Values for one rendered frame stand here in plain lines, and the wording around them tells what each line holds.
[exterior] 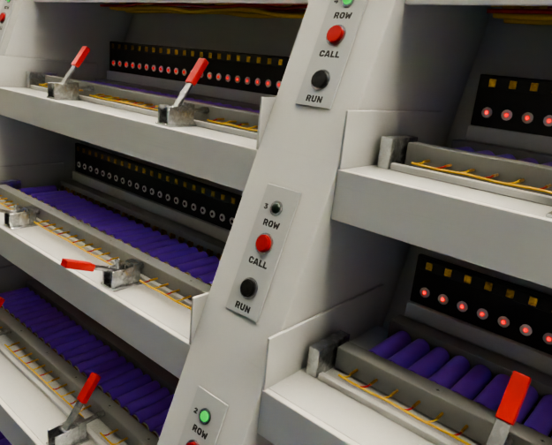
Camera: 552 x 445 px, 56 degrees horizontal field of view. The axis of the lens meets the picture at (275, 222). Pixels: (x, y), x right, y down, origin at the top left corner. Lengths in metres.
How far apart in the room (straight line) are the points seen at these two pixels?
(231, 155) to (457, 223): 0.24
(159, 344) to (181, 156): 0.20
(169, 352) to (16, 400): 0.30
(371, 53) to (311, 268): 0.19
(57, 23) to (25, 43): 0.07
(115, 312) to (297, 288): 0.25
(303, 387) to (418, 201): 0.19
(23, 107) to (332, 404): 0.67
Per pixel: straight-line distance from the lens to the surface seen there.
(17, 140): 1.05
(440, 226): 0.42
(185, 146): 0.59
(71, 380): 0.78
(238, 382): 0.49
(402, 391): 0.48
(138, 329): 0.60
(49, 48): 1.06
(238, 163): 0.53
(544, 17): 0.60
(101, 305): 0.65
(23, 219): 0.86
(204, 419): 0.51
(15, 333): 0.92
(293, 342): 0.48
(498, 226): 0.40
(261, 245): 0.47
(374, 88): 0.48
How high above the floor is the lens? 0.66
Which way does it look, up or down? level
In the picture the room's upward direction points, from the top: 19 degrees clockwise
